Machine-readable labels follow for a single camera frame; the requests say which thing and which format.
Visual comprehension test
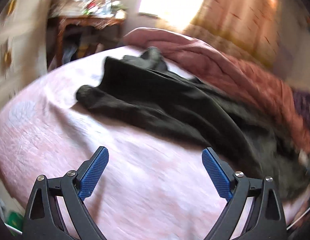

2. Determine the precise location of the pink quilted duvet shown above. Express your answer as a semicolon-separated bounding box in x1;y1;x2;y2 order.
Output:
122;27;310;155

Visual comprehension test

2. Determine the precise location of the purple fluffy garment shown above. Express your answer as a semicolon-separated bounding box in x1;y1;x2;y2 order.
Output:
293;88;310;129

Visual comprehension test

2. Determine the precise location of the green bag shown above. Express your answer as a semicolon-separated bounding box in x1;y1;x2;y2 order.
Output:
5;211;24;231

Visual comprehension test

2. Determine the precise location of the desk clutter pile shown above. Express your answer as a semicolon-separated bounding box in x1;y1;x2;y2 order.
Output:
49;0;127;20

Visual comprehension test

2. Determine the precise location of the white wardrobe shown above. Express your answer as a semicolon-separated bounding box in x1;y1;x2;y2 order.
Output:
0;0;51;102

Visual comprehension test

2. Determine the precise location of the carved wooden desk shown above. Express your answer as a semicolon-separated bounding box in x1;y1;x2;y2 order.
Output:
53;15;127;67

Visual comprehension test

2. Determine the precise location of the pink bed sheet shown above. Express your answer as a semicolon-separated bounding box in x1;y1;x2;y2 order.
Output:
0;45;308;240

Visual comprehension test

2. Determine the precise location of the dark grey jeans pant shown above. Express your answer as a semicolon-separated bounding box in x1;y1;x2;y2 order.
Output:
76;48;310;200

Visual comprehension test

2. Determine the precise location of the tree print curtain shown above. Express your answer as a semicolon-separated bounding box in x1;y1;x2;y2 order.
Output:
156;0;306;69

